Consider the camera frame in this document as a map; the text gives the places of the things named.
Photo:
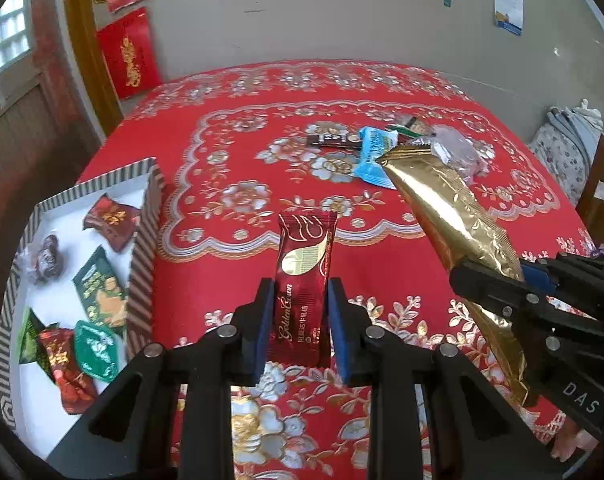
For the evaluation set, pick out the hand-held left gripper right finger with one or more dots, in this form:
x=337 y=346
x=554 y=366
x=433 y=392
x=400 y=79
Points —
x=339 y=330

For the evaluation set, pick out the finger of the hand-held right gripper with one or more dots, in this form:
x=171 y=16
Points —
x=539 y=276
x=491 y=285

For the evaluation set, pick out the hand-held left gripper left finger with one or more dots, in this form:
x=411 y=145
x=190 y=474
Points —
x=264 y=330

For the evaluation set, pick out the dark red chocolate packet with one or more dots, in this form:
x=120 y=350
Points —
x=302 y=270

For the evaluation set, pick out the gold foil snack packet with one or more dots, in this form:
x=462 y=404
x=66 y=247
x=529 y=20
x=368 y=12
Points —
x=446 y=200

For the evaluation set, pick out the green round snack packet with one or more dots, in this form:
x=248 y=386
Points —
x=99 y=352

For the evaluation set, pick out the red snack packet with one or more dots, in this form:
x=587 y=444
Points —
x=67 y=370
x=113 y=222

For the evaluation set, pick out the striped cardboard box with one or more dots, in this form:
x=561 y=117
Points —
x=57 y=240

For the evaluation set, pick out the clear bag of red dates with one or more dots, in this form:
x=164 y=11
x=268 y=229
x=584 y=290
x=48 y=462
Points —
x=46 y=260

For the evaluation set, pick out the person's right hand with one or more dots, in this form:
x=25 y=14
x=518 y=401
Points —
x=569 y=442

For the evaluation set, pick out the wooden chair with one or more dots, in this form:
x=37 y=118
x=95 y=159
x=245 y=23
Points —
x=599 y=185

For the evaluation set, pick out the floral bedding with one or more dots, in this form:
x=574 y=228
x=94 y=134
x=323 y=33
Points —
x=561 y=155

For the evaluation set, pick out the clear plastic bag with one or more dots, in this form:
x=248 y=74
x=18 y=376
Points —
x=456 y=152

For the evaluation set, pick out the light blue snack packet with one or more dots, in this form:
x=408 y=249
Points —
x=376 y=160

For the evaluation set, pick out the green leaf-print snack packet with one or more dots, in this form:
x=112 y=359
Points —
x=99 y=285

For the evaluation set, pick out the red floral tablecloth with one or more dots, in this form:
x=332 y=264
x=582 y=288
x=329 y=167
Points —
x=232 y=160

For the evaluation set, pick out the black and green packet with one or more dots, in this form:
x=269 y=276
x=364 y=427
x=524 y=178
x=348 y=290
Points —
x=411 y=127

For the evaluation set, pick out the dark brown snack bar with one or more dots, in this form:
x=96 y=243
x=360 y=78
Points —
x=332 y=137

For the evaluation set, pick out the small dark green packet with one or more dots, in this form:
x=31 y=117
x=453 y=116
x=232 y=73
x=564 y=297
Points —
x=31 y=340

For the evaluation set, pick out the glass block window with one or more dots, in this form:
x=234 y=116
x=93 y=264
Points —
x=7 y=25

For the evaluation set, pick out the wooden door frame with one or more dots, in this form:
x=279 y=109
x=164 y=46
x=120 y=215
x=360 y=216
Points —
x=82 y=35

